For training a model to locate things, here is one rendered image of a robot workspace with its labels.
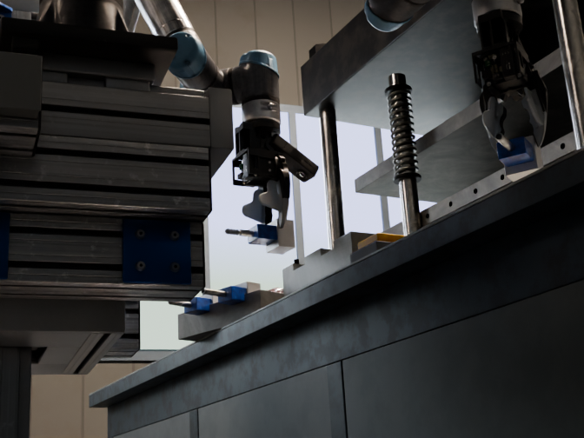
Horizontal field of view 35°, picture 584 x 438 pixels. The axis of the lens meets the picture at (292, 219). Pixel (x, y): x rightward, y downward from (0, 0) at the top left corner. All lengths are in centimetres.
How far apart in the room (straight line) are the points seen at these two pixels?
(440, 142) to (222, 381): 120
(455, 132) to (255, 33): 234
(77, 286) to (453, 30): 192
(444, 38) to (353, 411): 165
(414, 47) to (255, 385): 145
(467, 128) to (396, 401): 149
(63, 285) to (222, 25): 381
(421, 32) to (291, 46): 219
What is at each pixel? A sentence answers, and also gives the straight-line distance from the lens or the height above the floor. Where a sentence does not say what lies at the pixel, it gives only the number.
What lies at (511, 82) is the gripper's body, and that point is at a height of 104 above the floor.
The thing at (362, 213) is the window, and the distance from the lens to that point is 474.
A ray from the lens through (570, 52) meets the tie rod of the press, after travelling 233.
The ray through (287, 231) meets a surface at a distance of 171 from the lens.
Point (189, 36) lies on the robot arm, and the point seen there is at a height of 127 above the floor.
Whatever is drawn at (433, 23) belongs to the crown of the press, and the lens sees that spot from 284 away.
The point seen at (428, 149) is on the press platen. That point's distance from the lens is 290.
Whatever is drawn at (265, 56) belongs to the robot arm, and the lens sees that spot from 182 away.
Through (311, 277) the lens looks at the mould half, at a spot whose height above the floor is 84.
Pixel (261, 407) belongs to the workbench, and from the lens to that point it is 182.
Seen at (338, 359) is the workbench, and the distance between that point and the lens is 156.
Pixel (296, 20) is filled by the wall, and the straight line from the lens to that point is 510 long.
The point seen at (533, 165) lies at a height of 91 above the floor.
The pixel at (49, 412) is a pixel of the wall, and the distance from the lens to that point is 414.
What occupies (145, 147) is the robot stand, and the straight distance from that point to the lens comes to 121.
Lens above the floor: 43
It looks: 18 degrees up
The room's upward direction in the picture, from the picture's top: 4 degrees counter-clockwise
